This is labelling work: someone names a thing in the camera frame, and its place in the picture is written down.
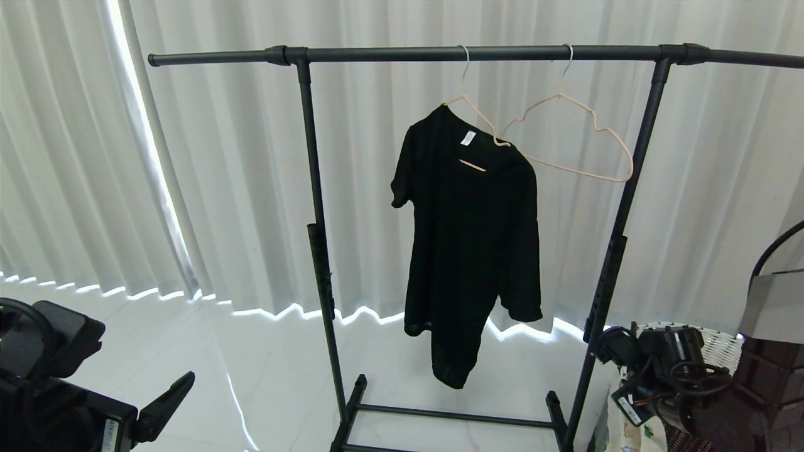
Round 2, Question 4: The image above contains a white curtain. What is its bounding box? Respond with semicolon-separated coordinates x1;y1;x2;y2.
0;0;804;343

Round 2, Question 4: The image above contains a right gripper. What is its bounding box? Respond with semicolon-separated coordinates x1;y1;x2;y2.
611;380;676;434

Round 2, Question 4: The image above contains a black T-shirt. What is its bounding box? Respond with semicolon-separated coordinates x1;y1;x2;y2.
391;104;543;390

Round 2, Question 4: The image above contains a white laundry basket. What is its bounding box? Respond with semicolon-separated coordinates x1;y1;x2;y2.
603;322;745;452

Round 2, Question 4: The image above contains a pink clothes hanger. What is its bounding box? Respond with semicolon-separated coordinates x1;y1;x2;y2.
501;44;635;184
443;45;513;173

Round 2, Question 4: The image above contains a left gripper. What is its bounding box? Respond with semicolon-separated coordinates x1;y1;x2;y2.
0;370;195;452

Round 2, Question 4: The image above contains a black clothes rack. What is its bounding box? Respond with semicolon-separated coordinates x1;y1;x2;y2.
148;43;804;452

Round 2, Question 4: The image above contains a cream printed garment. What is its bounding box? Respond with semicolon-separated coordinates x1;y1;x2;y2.
606;367;668;452

